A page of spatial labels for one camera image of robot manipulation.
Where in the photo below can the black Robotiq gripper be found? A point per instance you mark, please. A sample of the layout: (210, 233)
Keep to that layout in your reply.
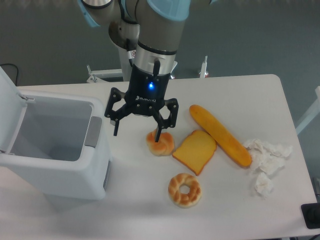
(147, 95)

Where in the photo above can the white push-top trash can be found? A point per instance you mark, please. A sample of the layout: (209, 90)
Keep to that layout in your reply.
(56, 142)

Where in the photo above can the knotted round bread roll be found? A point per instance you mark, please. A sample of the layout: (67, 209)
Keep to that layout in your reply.
(164, 146)

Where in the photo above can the toast bread slice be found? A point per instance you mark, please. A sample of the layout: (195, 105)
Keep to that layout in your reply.
(196, 150)

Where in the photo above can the long baguette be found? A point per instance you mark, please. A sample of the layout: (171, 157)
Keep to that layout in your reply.
(229, 144)

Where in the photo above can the large crumpled white tissue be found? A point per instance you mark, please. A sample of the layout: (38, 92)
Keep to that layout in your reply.
(266, 157)

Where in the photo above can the small crumpled white tissue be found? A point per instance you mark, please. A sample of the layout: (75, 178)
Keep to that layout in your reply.
(263, 185)

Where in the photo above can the black device at table edge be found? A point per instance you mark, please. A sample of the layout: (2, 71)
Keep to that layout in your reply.
(311, 215)

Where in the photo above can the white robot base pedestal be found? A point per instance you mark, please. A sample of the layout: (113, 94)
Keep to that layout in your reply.
(107, 73)

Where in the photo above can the white table clamp bracket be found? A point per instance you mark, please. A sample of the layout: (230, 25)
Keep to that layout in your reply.
(203, 71)

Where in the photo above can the braided ring bread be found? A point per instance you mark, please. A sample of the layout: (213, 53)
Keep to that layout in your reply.
(184, 190)

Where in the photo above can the white frame post right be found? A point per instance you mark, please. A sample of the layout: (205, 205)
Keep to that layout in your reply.
(309, 114)

